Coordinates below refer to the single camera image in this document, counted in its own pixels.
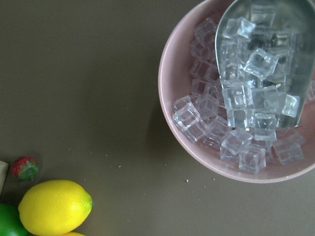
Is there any pink bowl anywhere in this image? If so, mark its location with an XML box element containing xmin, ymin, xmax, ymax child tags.
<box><xmin>158</xmin><ymin>0</ymin><xmax>315</xmax><ymax>183</ymax></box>

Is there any metal ice scoop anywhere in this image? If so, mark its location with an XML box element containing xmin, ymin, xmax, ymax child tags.
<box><xmin>215</xmin><ymin>0</ymin><xmax>315</xmax><ymax>128</ymax></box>

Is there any yellow lemon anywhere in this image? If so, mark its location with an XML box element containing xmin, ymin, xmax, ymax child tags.
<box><xmin>61</xmin><ymin>232</ymin><xmax>85</xmax><ymax>236</ymax></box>
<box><xmin>18</xmin><ymin>180</ymin><xmax>94</xmax><ymax>236</ymax></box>

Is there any red strawberry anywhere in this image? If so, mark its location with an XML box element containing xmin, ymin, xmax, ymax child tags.
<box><xmin>12</xmin><ymin>157</ymin><xmax>39</xmax><ymax>180</ymax></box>

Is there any wooden cutting board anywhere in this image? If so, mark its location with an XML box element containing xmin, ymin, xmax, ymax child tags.
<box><xmin>0</xmin><ymin>161</ymin><xmax>9</xmax><ymax>193</ymax></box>

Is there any green lime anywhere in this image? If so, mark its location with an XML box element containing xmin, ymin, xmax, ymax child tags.
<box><xmin>0</xmin><ymin>204</ymin><xmax>30</xmax><ymax>236</ymax></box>

